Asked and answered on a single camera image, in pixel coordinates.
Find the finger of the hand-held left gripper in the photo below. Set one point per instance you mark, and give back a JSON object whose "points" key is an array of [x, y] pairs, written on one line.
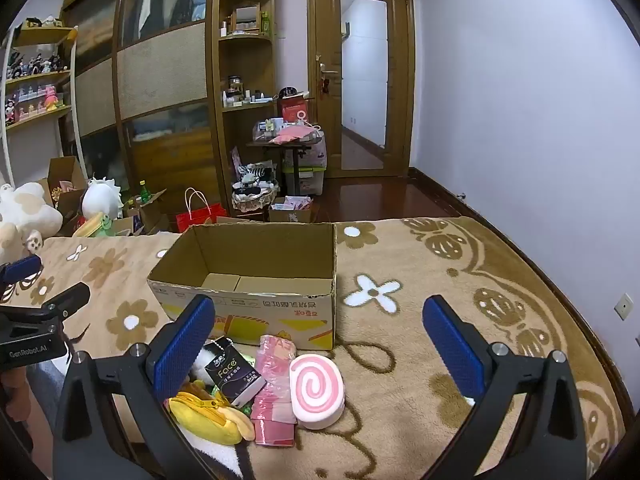
{"points": [[22, 267], [67, 297]]}

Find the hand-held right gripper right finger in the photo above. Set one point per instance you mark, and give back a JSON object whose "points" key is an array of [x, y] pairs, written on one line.
{"points": [[452, 347]]}

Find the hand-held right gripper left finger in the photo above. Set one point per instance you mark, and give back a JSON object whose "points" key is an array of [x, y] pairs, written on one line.
{"points": [[184, 347]]}

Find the yellow plush toy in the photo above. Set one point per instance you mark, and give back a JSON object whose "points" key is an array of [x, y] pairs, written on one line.
{"points": [[210, 420]]}

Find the pink plastic bag roll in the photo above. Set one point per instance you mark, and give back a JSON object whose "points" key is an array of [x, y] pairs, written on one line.
{"points": [[272, 402]]}

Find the pink swirl soft toy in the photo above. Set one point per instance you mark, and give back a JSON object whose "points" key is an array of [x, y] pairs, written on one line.
{"points": [[316, 390]]}

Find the person's left hand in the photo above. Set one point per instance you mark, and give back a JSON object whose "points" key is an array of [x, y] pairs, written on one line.
{"points": [[11, 395]]}

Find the black and white plush toy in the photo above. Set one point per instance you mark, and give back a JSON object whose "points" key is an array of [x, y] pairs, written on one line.
{"points": [[200, 366]]}

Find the black tissue pack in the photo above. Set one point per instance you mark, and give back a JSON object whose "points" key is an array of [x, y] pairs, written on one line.
{"points": [[235, 372]]}

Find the cream plush toy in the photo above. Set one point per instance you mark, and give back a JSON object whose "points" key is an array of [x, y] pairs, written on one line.
{"points": [[30, 210]]}

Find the beige floral blanket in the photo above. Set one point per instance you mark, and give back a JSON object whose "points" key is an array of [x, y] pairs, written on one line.
{"points": [[395, 385]]}

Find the green frog toy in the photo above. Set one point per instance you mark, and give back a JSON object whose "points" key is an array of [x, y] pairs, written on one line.
{"points": [[105, 225]]}

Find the tall open cardboard box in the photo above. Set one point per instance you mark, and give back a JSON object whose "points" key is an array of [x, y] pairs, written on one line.
{"points": [[65, 170]]}

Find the cardboard box with bottles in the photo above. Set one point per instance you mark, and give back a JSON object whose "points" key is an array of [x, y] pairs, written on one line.
{"points": [[150, 211]]}

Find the green bottle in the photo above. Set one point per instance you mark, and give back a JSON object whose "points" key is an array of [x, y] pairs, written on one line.
{"points": [[144, 192]]}

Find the wicker basket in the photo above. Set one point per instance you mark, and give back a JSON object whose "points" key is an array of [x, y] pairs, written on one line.
{"points": [[252, 203]]}

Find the box of pink packets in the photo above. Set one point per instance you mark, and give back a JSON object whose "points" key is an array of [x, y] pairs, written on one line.
{"points": [[290, 215]]}

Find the display shelf with figures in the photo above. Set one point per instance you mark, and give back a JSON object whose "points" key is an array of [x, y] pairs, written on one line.
{"points": [[35, 78]]}

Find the clear storage bin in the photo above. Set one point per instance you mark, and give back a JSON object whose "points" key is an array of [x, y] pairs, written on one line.
{"points": [[311, 180]]}

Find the small dark side table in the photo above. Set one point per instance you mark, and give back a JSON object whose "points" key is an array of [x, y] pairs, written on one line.
{"points": [[295, 145]]}

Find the pink cloth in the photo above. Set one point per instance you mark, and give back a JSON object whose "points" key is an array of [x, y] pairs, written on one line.
{"points": [[295, 133]]}

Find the wooden wardrobe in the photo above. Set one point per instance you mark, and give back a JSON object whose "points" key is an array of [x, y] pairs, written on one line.
{"points": [[165, 70]]}

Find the red gift bag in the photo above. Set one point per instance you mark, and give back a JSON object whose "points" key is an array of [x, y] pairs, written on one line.
{"points": [[295, 108]]}

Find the wooden corner shelf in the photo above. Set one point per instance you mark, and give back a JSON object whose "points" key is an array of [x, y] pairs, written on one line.
{"points": [[245, 38]]}

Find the wooden door with glass panel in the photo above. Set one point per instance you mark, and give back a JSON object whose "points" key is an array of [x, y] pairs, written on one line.
{"points": [[325, 35]]}

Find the wall socket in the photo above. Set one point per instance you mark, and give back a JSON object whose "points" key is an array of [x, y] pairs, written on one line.
{"points": [[624, 306]]}

